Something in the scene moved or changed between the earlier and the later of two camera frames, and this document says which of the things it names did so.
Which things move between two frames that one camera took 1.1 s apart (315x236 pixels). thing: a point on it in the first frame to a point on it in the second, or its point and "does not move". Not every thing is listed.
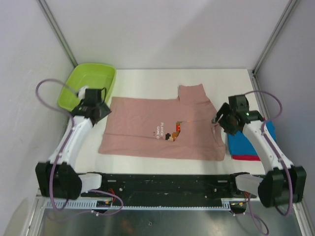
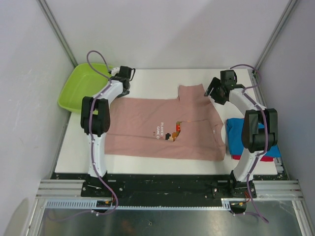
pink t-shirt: [184, 129] does not move
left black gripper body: [104, 109] to [125, 93]
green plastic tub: [93, 75] does not move
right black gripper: [224, 109] to [214, 83]
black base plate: [168, 186] does not move
